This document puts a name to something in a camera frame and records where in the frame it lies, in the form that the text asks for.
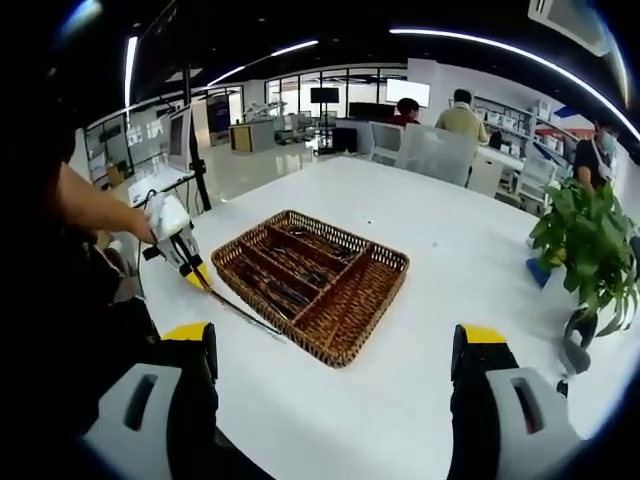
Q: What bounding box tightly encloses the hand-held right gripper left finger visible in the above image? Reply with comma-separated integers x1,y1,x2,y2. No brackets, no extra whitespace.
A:
79,322,261,480

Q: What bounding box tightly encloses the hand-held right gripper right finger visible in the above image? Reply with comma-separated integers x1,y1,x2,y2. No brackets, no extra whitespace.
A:
449,323,584,480

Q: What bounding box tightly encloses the brown wooden chopstick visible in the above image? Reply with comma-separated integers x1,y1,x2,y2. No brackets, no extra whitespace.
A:
202,282,289,337

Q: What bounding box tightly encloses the brown wicker storage tray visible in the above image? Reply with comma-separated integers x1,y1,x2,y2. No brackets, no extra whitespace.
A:
210,209,411,370

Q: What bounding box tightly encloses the white storage shelving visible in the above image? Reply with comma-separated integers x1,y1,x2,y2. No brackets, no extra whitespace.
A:
474,94,534,151

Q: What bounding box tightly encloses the white side desk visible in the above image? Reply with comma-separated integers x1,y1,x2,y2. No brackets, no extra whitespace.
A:
127,167,196,206

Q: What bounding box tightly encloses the black tripod stand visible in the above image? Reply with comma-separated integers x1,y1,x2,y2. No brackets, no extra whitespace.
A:
182,64,214,214

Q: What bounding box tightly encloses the grey black plant pot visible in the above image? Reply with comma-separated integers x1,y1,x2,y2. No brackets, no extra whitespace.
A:
563,305,600,376

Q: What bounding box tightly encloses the person's black clothing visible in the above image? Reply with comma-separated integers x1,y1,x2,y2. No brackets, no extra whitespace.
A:
29,124,161,441

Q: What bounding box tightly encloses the dark blue banner stand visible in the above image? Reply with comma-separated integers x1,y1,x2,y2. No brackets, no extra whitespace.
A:
206,94,231,147

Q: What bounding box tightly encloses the yellow grey cabinet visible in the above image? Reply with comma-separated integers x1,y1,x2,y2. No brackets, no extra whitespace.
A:
228,122,276,156

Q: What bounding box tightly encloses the blue flat object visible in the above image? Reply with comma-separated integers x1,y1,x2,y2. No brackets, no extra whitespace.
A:
525,257,551,287

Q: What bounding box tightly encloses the green potted plant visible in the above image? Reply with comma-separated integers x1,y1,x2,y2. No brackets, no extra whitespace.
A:
528,177,640,336

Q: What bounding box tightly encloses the white mesh office chair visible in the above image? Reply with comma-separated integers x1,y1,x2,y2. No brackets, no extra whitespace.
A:
369,122,404,166
517,153,557,211

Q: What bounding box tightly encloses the grey backed office chair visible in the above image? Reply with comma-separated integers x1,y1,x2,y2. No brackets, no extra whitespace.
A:
397,123,477,187

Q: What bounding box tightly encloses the ceiling light strip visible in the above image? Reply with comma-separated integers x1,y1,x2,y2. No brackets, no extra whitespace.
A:
389,27,640,136

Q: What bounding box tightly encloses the ceiling air vent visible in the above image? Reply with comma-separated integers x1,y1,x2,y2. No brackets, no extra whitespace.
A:
527,0,614,56

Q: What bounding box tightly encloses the black cable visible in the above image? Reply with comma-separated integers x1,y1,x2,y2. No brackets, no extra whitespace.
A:
135,239,147,297

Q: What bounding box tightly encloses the white wall screen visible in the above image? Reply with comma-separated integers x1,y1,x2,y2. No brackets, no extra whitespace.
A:
385,78,431,109

